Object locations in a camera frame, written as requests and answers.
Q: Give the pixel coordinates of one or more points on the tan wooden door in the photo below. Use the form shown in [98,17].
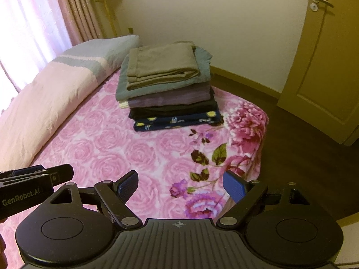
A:
[322,75]

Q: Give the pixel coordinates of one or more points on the purple folded garment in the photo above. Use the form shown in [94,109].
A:
[174,96]

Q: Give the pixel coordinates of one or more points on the olive brown shirt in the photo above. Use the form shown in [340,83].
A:
[162,58]

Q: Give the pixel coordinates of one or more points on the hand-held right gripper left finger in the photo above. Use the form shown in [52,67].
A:
[129,186]

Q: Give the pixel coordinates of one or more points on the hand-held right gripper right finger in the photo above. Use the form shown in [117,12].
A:
[234,186]

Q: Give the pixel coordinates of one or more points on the stack of folded clothes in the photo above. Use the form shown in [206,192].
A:
[203,67]

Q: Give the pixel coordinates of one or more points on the cream folded garment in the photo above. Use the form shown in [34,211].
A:
[123,105]

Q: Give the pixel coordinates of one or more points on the black folded garment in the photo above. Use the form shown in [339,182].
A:
[174,110]

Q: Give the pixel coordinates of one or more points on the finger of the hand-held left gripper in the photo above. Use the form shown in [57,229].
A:
[28,169]
[61,172]

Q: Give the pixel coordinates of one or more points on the round door lock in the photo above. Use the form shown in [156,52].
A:
[313,6]

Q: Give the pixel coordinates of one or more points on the wall socket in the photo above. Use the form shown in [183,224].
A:
[130,30]

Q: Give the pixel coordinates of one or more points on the yellow pole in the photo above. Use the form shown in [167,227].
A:
[110,19]

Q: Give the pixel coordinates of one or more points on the pink curtain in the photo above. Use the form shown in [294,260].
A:
[42,14]

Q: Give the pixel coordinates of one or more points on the pink floral blanket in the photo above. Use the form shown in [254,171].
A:
[112,145]

